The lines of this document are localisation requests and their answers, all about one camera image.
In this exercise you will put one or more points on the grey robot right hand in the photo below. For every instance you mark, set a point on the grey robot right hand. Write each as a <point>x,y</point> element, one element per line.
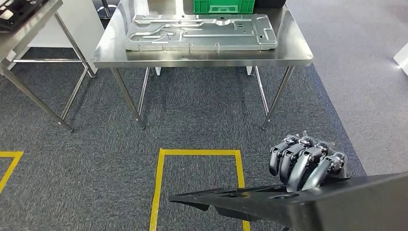
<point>306,159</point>

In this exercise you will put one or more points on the black plastic plate frame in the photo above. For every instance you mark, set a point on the black plastic plate frame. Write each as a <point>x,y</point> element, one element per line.
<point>350,207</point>

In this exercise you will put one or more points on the stainless steel workbench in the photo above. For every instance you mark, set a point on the stainless steel workbench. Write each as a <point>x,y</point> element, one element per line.
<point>296,47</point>

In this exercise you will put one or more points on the white box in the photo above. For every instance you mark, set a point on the white box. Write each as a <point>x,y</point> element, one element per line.
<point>402,59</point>

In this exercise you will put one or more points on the stamped sheet metal panel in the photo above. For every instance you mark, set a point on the stamped sheet metal panel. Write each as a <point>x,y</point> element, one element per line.
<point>204,41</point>

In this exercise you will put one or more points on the black box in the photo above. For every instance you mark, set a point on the black box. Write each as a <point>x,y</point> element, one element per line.
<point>271,3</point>

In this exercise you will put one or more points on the green plastic crate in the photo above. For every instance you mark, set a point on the green plastic crate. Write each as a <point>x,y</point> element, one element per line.
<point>223,6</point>

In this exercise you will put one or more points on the round metal stand base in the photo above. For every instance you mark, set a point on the round metal stand base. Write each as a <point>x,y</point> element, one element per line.
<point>106,11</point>

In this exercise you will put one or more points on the stainless steel table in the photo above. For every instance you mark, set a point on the stainless steel table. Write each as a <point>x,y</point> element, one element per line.
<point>25,35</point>

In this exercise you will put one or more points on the black plastic panel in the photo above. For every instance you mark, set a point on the black plastic panel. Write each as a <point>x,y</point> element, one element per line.
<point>19,14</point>

